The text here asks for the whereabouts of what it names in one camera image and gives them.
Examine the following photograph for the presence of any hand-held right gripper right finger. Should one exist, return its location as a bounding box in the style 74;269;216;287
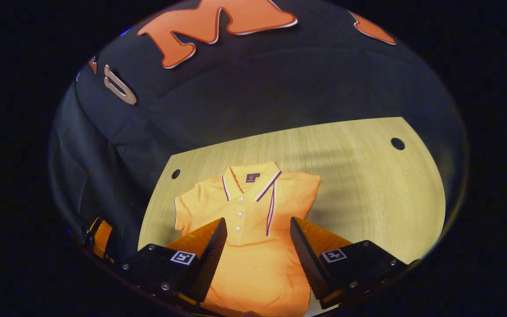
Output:
290;216;413;310

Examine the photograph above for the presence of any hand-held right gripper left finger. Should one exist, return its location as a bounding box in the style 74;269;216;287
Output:
121;217;228;304

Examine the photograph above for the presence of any orange T-shirt with striped collar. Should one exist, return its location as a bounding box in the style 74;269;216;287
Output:
174;161;322;317

